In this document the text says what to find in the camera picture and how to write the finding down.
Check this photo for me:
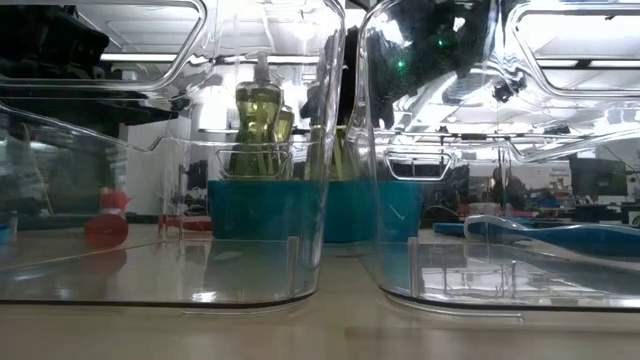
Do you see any black ceiling-mounted device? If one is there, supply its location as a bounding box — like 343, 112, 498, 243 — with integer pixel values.
492, 74, 526, 104

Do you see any dark computer monitor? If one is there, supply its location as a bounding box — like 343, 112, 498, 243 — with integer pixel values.
569, 157, 630, 199

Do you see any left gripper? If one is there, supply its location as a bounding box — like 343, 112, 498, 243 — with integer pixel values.
0, 29, 180, 126

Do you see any clear plastic bin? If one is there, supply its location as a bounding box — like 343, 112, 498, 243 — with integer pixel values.
0, 0, 347, 314
349, 0, 640, 314

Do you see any teal plastic bin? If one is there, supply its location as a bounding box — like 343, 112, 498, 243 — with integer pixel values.
207, 178, 426, 245

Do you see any blue dish brush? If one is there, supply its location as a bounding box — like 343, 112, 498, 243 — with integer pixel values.
462, 213, 640, 259

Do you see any green soap pump bottle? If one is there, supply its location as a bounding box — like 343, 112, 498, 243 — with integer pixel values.
273, 102, 297, 179
304, 122, 364, 182
227, 49, 286, 181

